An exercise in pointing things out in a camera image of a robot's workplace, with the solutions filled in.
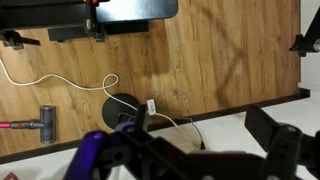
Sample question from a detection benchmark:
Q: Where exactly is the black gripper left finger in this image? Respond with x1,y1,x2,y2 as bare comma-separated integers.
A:
63,104,188,180

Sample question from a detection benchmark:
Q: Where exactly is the white power cable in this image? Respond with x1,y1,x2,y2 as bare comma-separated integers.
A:
0,58,193,141

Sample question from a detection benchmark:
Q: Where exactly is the black boom lamp stand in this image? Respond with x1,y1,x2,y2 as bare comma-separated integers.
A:
101,93,141,132

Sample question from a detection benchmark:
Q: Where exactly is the grey vacuum with pink tube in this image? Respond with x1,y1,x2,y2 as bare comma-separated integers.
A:
0,104,57,145

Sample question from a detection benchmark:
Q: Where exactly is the red patterned towel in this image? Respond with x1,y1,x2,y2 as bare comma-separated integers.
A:
1,171,20,180

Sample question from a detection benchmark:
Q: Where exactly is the black clamp with silver knob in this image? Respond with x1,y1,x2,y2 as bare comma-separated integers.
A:
289,6,320,58

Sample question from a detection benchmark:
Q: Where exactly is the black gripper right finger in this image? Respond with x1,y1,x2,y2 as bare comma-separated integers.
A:
244,104,320,180

